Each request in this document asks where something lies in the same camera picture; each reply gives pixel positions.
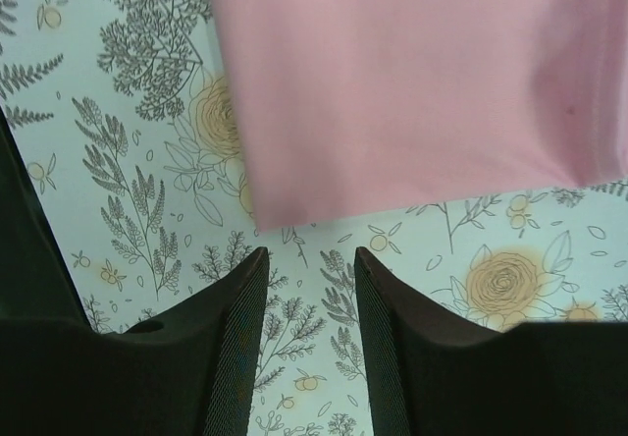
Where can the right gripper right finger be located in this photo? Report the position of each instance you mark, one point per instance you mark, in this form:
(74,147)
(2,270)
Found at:
(430,371)

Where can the floral patterned table mat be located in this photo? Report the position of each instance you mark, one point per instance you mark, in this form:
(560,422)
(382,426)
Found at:
(121,114)

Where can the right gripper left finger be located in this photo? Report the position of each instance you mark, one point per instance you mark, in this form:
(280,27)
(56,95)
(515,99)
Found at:
(189,370)

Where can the pink t-shirt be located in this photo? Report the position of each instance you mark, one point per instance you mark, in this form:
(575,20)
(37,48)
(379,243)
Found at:
(349,107)

